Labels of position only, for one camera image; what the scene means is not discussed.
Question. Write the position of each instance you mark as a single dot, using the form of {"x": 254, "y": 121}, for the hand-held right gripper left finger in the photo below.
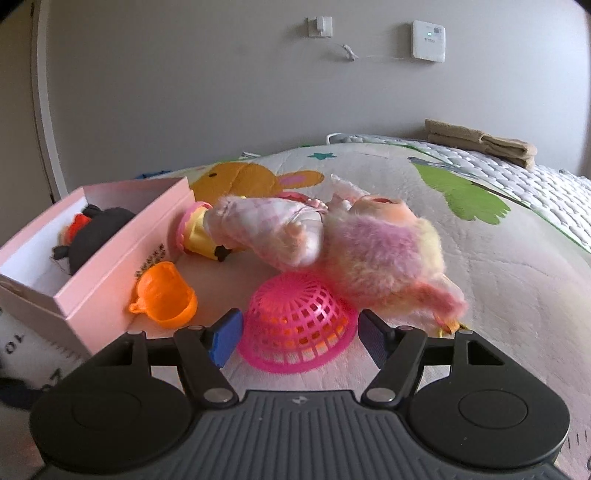
{"x": 226, "y": 337}

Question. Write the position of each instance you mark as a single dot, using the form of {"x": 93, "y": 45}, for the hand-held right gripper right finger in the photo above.
{"x": 371, "y": 337}

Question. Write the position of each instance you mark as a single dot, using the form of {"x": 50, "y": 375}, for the orange toy cup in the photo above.
{"x": 166, "y": 295}

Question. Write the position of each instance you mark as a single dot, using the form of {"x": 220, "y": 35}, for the pink plastic basket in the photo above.
{"x": 295, "y": 304}

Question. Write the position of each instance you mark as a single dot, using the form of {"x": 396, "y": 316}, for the pink furry plush doll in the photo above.
{"x": 378, "y": 254}

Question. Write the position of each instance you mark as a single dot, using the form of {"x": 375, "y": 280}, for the pink and yellow round toy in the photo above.
{"x": 196, "y": 230}

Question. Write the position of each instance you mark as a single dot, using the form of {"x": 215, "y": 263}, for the pink cardboard box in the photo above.
{"x": 106, "y": 277}

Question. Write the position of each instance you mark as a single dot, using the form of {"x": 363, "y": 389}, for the black plush toy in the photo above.
{"x": 94, "y": 235}

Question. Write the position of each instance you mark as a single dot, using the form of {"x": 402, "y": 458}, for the white quilted bed cover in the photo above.
{"x": 521, "y": 180}

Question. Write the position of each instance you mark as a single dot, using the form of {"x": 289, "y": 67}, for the folded beige towels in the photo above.
{"x": 480, "y": 141}

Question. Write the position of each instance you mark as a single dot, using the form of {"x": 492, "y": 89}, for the white door frame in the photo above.
{"x": 46, "y": 115}

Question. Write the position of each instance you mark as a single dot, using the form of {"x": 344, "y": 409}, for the white wall thermostat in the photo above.
{"x": 428, "y": 40}

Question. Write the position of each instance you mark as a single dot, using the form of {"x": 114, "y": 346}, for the white wall socket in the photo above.
{"x": 320, "y": 26}

